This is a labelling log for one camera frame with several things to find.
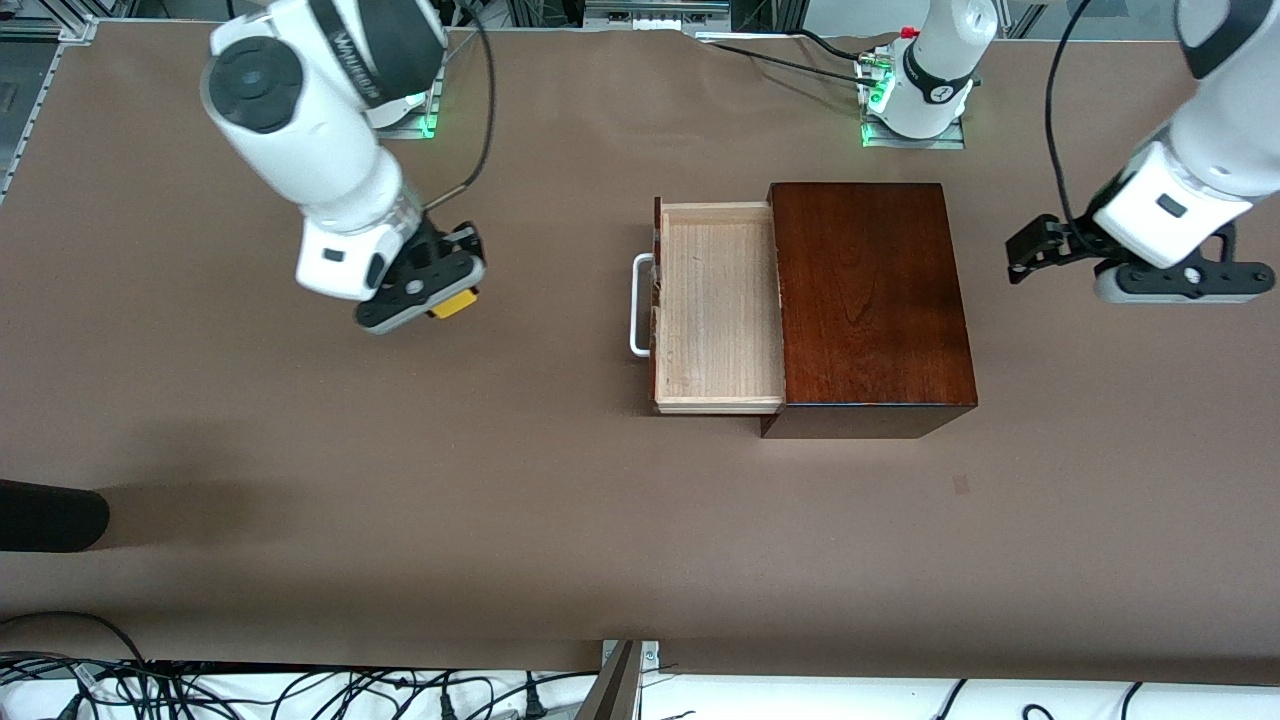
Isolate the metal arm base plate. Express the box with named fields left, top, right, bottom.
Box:
left=375, top=95, right=442, bottom=139
left=858, top=55, right=967, bottom=151

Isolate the black arched floor cable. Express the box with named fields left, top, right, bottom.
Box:
left=0, top=611, right=151, bottom=666

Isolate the long black base cable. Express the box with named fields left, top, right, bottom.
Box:
left=700, top=38, right=876, bottom=86

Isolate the dark brown wooden cabinet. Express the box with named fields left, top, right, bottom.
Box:
left=760, top=182, right=979, bottom=439

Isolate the wooden drawer with white handle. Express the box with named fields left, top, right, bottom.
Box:
left=630, top=197, right=787, bottom=416

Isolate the aluminium frame rail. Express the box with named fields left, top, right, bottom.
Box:
left=0, top=18, right=98, bottom=206

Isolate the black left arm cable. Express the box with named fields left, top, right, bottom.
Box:
left=1043, top=0, right=1096, bottom=236

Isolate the black cylinder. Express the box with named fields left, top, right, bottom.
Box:
left=0, top=480, right=110, bottom=553

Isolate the silver device box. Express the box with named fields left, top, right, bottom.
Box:
left=585, top=0, right=731, bottom=31

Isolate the aluminium profile post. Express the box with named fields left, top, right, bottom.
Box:
left=575, top=640, right=661, bottom=720

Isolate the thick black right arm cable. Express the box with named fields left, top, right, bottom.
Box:
left=420, top=0, right=498, bottom=211

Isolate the brown paper table cover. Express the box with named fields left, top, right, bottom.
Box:
left=0, top=20, right=1280, bottom=687

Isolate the short black base cable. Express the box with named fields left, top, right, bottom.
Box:
left=790, top=28, right=873, bottom=61

